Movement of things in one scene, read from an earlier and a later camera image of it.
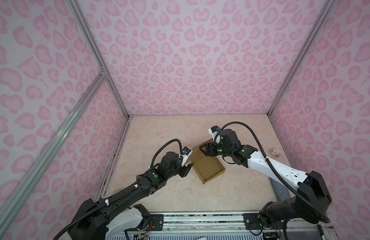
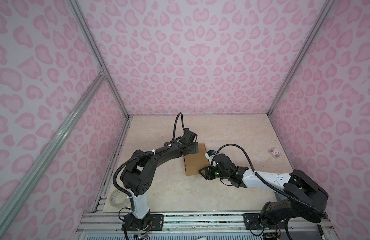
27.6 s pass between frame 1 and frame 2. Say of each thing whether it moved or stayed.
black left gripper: moved
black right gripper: moved
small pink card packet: stayed
